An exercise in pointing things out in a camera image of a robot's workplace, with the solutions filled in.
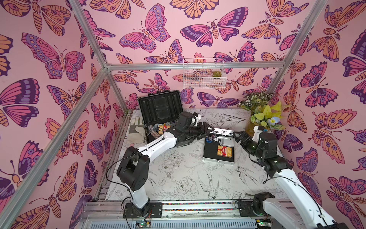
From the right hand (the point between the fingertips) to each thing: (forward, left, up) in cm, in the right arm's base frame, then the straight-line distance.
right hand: (238, 135), depth 77 cm
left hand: (+2, +13, +1) cm, 13 cm away
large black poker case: (+32, +51, -13) cm, 62 cm away
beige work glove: (+17, +66, -20) cm, 71 cm away
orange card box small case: (0, +4, -18) cm, 19 cm away
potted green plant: (+16, -19, +2) cm, 25 cm away
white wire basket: (+42, +17, +12) cm, 46 cm away
